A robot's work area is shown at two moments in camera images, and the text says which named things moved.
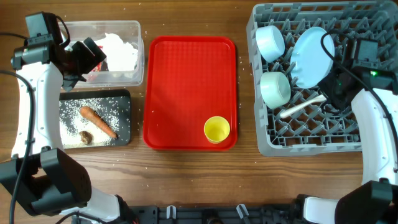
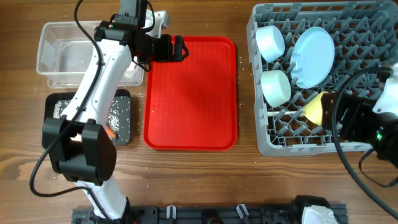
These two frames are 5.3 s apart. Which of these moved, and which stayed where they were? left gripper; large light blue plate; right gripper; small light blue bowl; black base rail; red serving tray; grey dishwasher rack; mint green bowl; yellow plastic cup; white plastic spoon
Moved: right gripper; white plastic spoon; left gripper; yellow plastic cup
Stayed: small light blue bowl; grey dishwasher rack; large light blue plate; black base rail; mint green bowl; red serving tray
